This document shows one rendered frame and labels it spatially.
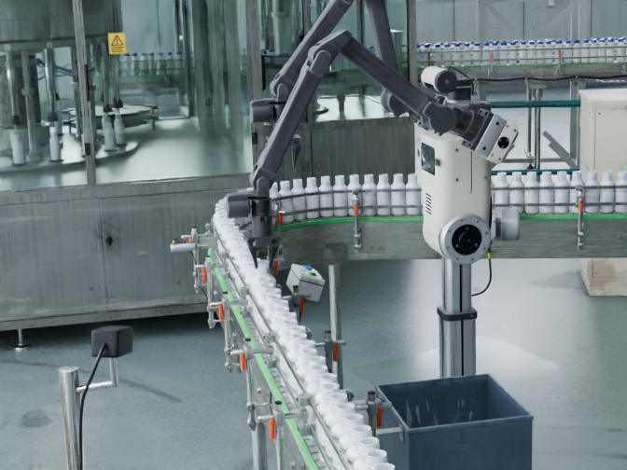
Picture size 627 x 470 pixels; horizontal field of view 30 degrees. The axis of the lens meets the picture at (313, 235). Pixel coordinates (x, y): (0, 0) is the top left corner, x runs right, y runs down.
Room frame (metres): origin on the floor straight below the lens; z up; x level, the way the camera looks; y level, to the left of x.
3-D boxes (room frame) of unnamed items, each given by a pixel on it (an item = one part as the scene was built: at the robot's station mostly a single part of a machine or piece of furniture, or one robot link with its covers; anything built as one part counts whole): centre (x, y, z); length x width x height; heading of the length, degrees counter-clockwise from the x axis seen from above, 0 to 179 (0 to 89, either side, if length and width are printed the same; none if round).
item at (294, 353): (2.65, 0.04, 1.08); 0.06 x 0.06 x 0.17
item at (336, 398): (2.24, -0.04, 1.08); 0.06 x 0.06 x 0.17
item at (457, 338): (3.56, -0.45, 0.74); 0.11 x 0.11 x 0.40; 11
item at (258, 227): (3.23, 0.14, 1.30); 0.10 x 0.07 x 0.07; 101
